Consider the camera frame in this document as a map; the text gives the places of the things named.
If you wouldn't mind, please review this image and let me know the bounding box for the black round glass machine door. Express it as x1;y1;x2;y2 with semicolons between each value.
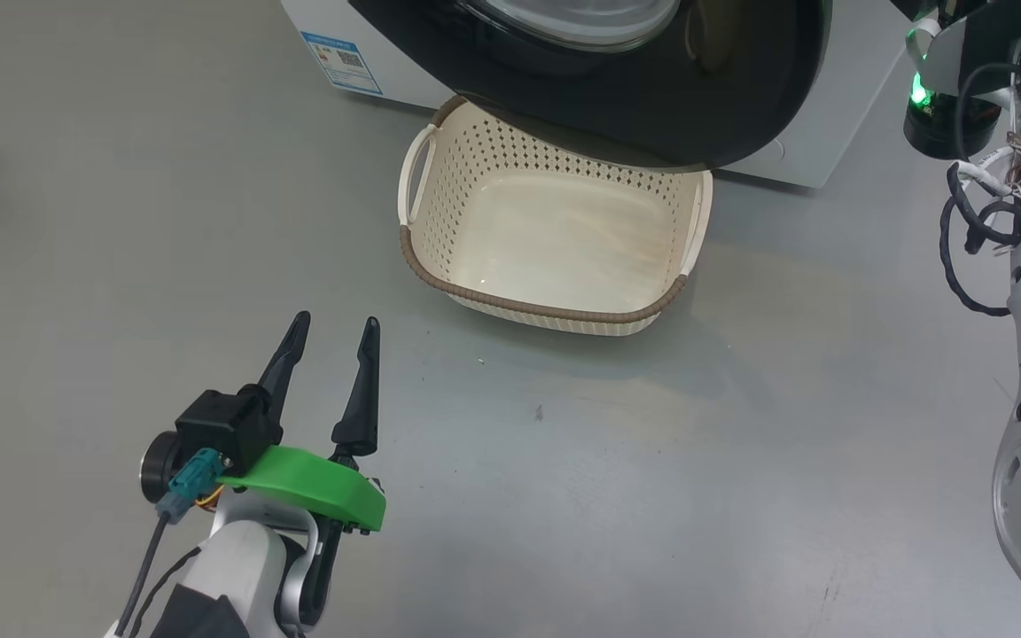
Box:
347;0;833;171

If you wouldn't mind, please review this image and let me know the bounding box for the cream perforated plastic laundry basket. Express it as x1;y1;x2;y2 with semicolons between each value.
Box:
397;95;713;338

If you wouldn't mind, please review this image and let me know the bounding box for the blue energy label sticker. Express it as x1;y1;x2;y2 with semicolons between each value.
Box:
300;31;385;97

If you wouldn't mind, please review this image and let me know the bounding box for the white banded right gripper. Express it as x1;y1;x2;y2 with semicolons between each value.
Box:
904;19;1021;160

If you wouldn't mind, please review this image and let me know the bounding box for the teal plug left camera cable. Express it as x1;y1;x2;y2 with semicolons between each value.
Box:
116;447;230;638

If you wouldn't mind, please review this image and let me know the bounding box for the white front-load washing machine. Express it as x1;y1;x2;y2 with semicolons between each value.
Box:
280;0;912;190

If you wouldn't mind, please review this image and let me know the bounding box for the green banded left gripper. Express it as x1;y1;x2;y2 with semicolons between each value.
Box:
140;310;387;533

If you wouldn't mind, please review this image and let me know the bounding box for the black looped arm cable bundle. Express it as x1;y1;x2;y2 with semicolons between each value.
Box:
939;162;1021;317

